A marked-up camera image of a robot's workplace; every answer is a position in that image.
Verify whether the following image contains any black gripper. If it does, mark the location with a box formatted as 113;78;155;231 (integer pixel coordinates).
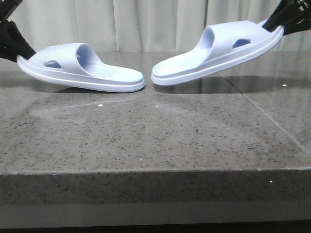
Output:
0;0;35;63

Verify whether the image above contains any pale green curtain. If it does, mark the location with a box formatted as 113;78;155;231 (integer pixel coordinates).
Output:
0;0;311;53

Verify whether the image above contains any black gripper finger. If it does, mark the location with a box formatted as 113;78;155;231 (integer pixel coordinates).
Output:
283;15;311;36
263;0;311;32

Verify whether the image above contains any light blue slipper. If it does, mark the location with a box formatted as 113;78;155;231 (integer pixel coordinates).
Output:
17;43;145;93
151;20;284;86

